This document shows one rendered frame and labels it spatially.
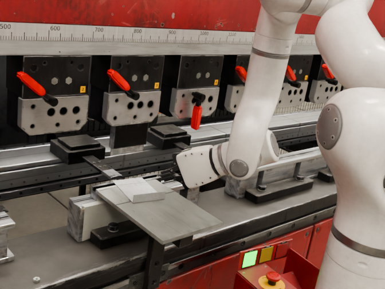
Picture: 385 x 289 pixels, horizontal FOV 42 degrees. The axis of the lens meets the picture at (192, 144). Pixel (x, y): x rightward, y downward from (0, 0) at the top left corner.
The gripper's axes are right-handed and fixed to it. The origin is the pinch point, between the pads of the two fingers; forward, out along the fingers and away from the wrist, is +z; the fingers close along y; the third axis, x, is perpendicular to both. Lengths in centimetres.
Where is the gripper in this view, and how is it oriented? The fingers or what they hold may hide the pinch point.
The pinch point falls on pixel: (166, 175)
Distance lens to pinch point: 139.8
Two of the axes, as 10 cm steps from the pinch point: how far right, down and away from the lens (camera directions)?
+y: -3.5, -9.3, -1.5
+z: -8.8, 2.6, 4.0
